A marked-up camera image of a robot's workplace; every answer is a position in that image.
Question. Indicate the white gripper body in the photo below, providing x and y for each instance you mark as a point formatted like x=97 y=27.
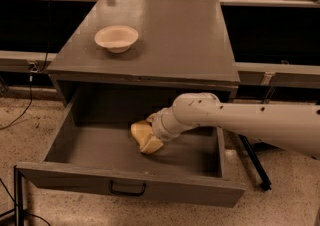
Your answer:
x=162 y=126

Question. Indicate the yellow sponge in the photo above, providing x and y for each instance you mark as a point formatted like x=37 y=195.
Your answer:
x=141 y=132

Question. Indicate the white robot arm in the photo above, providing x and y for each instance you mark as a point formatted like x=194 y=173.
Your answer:
x=294 y=128

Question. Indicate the grey open drawer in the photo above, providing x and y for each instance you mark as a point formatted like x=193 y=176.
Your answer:
x=93 y=145

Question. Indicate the grey cabinet counter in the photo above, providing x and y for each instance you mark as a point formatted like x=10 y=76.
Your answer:
x=183 y=47

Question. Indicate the white bowl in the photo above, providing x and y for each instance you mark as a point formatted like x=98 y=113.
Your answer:
x=117 y=38

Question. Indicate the black stand base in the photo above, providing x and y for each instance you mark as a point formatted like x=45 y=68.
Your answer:
x=265 y=181

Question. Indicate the black drawer handle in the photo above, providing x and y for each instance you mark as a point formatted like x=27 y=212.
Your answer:
x=127 y=189

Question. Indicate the black metal frame leg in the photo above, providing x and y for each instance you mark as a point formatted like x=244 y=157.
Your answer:
x=18 y=195

